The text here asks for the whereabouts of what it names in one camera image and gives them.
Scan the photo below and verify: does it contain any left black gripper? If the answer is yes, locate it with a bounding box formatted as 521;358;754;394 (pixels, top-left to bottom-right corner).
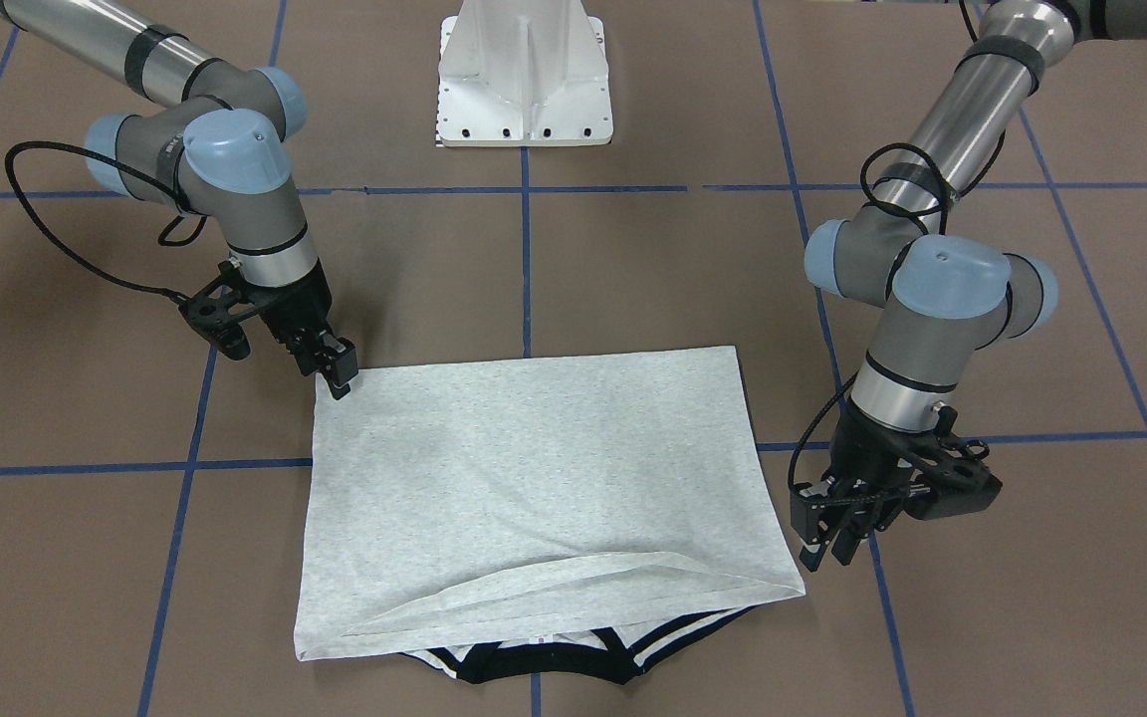
789;403;912;572

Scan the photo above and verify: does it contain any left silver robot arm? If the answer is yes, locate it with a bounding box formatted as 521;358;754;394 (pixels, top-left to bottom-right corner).
788;1;1147;572

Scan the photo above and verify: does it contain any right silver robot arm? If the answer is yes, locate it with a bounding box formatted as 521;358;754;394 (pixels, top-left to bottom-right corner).
0;1;358;399

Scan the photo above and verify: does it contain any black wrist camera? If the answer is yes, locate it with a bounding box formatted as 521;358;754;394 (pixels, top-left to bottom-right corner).
896;403;1002;521
178;259;268;361

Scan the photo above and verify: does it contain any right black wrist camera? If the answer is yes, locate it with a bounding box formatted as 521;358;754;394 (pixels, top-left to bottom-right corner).
178;259;268;361

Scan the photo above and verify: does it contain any white central pedestal column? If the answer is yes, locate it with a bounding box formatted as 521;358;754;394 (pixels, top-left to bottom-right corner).
434;1;614;148

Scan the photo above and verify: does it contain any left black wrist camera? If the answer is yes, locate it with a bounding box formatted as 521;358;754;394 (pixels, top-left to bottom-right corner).
896;403;1002;521

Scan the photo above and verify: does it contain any grey cartoon print t-shirt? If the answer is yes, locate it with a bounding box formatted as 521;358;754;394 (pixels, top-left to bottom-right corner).
292;346;806;681

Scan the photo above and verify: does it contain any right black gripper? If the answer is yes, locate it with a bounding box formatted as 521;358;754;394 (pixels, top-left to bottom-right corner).
258;264;356;400

